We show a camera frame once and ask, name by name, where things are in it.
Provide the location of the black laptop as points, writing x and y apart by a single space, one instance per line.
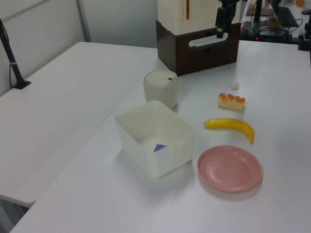
283 13

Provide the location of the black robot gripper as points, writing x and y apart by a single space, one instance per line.
230 9

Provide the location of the beige push-lid trash can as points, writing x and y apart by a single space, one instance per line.
160 89

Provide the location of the pink plastic plate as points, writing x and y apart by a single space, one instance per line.
229 168

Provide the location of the black table clamp mount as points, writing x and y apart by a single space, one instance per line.
303 40

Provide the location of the small white crumpled lump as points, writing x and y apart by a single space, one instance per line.
234 85

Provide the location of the white translucent plastic box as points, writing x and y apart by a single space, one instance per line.
170 155

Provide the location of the toy cake with orange topping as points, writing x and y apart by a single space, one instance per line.
230 103

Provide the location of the yellow toy banana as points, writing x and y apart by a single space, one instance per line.
230 123

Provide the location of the cream toy fridge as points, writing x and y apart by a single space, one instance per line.
170 14

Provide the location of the blue cube block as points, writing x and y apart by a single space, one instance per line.
159 148

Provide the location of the black monitor stand pole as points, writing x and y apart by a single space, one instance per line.
258 11

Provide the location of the black camera stand pole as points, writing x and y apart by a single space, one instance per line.
11 60

